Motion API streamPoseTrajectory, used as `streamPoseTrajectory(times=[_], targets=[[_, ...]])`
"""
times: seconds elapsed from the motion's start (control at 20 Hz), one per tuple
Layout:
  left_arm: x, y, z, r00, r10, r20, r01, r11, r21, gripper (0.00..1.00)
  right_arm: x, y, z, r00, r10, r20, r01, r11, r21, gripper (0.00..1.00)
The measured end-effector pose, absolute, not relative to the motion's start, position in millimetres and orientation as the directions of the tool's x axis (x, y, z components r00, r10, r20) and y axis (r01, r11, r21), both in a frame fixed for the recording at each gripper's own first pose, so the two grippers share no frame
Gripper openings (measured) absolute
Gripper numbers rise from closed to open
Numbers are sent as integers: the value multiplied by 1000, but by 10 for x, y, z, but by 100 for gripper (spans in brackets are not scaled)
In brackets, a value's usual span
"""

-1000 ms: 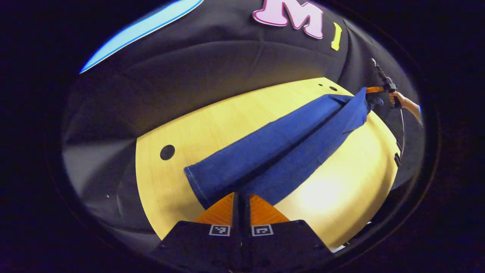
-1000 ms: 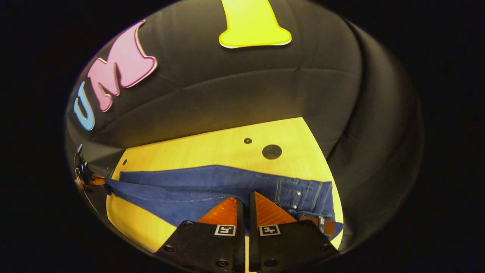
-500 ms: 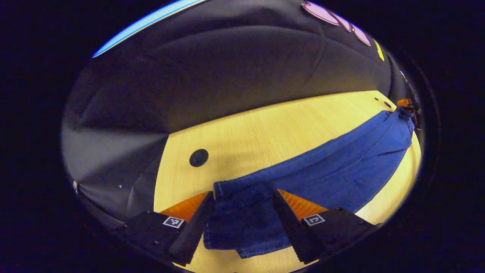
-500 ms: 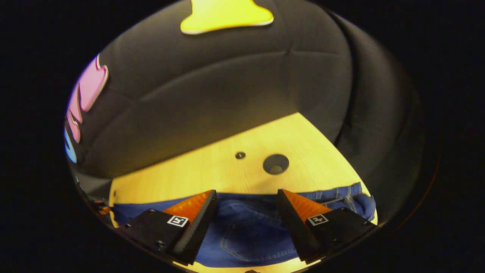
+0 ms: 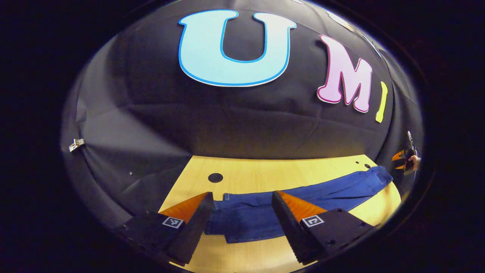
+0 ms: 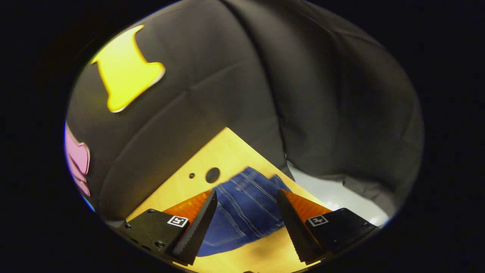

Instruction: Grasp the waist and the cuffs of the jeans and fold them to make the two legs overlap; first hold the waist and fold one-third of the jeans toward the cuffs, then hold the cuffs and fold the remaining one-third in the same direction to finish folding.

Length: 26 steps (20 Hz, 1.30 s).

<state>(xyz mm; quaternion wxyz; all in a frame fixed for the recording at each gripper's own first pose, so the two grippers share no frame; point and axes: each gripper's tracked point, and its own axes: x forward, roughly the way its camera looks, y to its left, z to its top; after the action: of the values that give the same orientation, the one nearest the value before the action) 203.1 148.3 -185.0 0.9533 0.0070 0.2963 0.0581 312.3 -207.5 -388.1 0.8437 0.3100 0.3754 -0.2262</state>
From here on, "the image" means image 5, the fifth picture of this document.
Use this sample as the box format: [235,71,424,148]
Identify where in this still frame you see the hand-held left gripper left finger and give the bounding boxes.
[115,191,215,267]

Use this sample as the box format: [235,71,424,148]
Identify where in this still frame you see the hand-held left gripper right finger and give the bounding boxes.
[271,190,374,265]

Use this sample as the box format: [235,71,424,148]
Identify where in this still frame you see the blue jeans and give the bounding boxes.
[205,166,394,243]

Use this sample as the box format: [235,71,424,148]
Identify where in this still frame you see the black backdrop cloth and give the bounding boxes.
[61,0,424,228]

